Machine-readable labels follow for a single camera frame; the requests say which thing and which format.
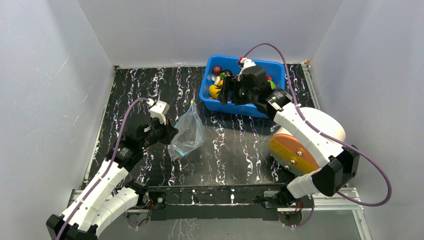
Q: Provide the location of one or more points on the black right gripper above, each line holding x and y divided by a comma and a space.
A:
232, 89

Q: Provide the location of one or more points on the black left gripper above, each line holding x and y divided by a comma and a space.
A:
169, 131

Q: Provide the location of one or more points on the clear zip top bag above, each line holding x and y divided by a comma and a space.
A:
191, 134

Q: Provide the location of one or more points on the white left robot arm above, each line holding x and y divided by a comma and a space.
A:
101, 203

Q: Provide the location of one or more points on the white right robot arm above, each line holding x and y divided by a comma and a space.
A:
337, 163

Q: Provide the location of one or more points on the green toy pea cluster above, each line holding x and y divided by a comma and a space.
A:
224, 76

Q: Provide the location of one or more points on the dark purple toy plum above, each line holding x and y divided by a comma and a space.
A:
227, 72

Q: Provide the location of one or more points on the yellow toy mango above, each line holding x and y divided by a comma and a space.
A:
215, 92

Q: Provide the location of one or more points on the striped green toy melon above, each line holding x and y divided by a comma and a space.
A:
272, 85

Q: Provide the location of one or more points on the blue plastic bin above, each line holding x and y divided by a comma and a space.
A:
273, 69

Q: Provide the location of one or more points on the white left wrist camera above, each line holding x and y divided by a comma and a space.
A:
159, 110

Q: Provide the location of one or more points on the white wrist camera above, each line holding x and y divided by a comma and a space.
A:
159, 110
245, 63

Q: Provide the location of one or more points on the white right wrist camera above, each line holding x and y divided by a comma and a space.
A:
245, 63

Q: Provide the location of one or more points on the black front rail frame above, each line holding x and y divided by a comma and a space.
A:
258, 201

